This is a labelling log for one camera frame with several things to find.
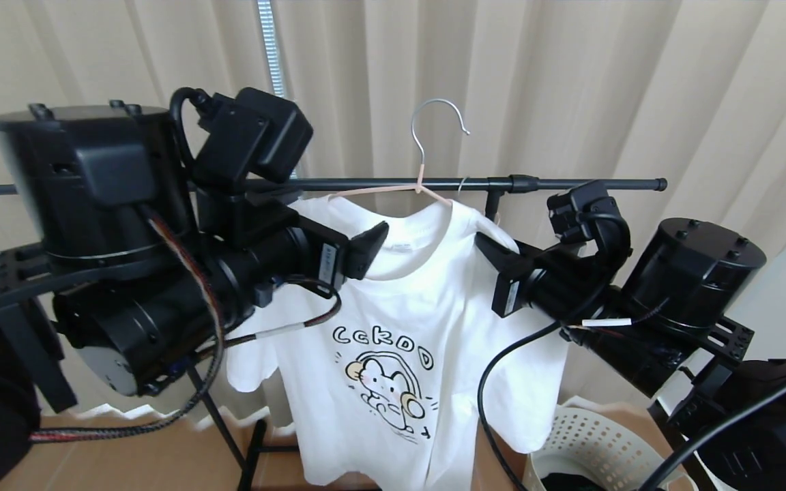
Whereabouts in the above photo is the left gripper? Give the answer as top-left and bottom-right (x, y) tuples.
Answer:
(52, 193), (351, 398)

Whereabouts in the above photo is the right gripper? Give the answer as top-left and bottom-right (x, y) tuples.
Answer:
(492, 245), (682, 398)

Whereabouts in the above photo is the white printed t-shirt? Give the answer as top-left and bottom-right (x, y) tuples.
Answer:
(226, 198), (571, 491)

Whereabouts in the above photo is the black clothes rack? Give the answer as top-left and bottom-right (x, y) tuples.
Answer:
(0, 175), (668, 491)

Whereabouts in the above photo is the white laundry basket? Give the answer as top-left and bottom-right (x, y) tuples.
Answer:
(523, 402), (697, 491)

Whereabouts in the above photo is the black garment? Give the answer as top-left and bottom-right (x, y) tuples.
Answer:
(543, 471), (612, 491)

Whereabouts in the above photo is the beige curtain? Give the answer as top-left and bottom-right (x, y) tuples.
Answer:
(0, 0), (786, 427)

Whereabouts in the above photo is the black cable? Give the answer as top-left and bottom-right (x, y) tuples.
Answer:
(28, 205), (227, 444)
(477, 211), (786, 491)

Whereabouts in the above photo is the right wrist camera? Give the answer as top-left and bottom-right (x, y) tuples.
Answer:
(547, 179), (632, 273)

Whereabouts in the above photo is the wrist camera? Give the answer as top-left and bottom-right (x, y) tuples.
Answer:
(547, 179), (632, 273)
(188, 87), (314, 195)

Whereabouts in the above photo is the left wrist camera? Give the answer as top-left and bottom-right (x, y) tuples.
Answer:
(188, 87), (314, 195)

